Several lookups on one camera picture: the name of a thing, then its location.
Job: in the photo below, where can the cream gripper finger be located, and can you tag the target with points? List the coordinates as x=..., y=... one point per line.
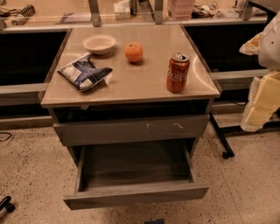
x=251, y=47
x=263, y=101

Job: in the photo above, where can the red coke can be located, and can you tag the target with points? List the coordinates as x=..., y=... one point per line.
x=179, y=64

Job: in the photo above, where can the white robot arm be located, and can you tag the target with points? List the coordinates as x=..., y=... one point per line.
x=269, y=46

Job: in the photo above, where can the grey drawer cabinet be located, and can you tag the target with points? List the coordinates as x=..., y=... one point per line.
x=133, y=90

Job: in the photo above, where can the closed top drawer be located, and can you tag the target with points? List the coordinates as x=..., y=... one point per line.
x=131, y=130

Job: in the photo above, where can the open middle drawer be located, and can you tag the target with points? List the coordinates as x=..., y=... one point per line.
x=126, y=174

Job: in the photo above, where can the pink plastic container stack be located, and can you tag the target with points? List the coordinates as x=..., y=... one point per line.
x=180, y=9

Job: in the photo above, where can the orange fruit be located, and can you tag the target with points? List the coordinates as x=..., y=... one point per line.
x=133, y=52

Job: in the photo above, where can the white tissue box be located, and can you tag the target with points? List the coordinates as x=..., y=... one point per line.
x=122, y=9

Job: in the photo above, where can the white paper bowl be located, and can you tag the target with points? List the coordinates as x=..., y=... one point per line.
x=99, y=44

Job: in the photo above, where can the blue white chip bag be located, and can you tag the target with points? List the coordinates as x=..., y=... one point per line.
x=83, y=73

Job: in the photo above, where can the black coiled tool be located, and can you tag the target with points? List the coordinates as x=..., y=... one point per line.
x=24, y=15

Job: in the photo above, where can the black table leg frame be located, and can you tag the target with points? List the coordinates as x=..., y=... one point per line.
x=232, y=131

